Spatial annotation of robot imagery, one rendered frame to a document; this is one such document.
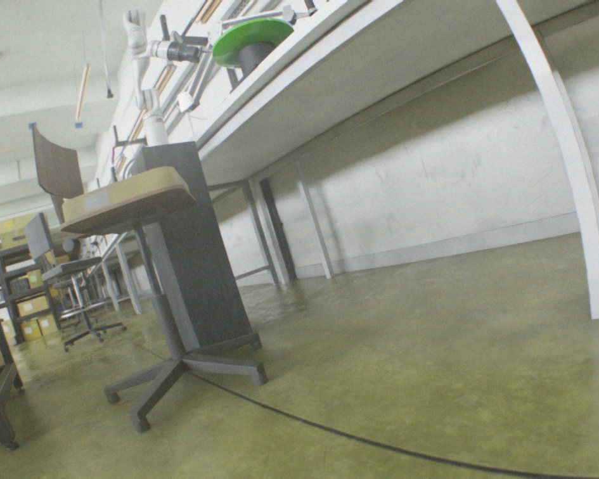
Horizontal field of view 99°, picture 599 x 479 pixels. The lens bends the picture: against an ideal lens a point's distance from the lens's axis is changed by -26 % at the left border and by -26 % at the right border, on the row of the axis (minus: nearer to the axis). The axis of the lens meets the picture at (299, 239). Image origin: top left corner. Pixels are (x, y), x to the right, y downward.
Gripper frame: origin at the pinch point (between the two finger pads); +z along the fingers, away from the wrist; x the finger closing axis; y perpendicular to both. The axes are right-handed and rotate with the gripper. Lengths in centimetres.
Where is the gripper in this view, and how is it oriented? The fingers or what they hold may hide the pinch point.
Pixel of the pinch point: (215, 52)
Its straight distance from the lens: 136.0
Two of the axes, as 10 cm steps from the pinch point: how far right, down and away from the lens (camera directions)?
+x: -0.3, 0.3, -10.0
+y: -3.1, 9.5, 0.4
